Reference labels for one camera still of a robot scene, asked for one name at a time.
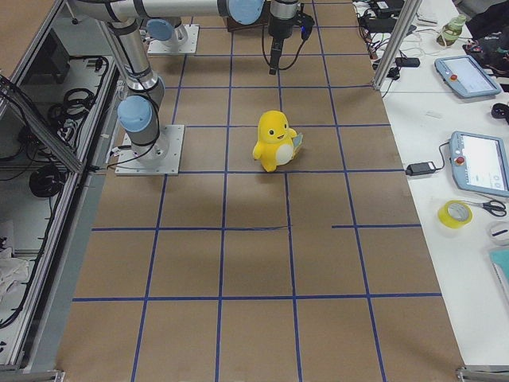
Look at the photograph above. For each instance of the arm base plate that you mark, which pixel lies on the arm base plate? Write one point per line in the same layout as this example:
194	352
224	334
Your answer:
164	157
167	40

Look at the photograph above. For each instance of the far teach pendant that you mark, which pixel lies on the far teach pendant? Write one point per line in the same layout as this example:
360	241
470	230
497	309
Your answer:
466	77

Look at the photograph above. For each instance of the near teach pendant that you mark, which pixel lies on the near teach pendant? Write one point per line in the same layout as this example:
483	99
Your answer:
479	163

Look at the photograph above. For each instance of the black power adapter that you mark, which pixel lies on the black power adapter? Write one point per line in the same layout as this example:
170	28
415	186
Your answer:
420	168

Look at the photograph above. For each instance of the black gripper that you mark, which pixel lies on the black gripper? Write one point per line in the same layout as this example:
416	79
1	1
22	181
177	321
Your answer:
277	29

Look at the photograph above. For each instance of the black round object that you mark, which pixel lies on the black round object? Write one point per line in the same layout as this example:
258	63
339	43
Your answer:
500	111

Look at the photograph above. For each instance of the teal notebook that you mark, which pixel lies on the teal notebook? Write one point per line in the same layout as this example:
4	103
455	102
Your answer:
499	260

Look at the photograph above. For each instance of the aluminium frame post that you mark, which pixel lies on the aluminium frame post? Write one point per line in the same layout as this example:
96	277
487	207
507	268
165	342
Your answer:
406	16

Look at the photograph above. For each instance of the yellow plush toy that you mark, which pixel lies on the yellow plush toy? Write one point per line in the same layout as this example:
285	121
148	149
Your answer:
277	142

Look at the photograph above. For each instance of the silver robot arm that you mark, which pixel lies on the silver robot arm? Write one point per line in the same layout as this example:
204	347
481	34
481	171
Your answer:
138	113
284	17

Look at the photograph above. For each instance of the teach pendant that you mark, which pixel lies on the teach pendant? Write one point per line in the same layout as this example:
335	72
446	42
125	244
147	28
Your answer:
466	77
479	163

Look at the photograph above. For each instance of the black scissors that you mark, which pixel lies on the black scissors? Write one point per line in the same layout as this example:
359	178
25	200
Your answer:
494	207

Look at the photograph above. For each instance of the black small device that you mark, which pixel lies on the black small device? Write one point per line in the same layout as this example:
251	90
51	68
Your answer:
407	62

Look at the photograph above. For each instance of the aluminium side frame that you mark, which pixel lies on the aluminium side frame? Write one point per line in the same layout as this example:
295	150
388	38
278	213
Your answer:
47	49

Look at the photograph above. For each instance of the white round device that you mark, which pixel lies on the white round device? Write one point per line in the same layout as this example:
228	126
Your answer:
498	233

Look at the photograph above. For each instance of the yellow tape roll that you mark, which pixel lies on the yellow tape roll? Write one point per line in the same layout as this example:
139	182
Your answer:
454	214

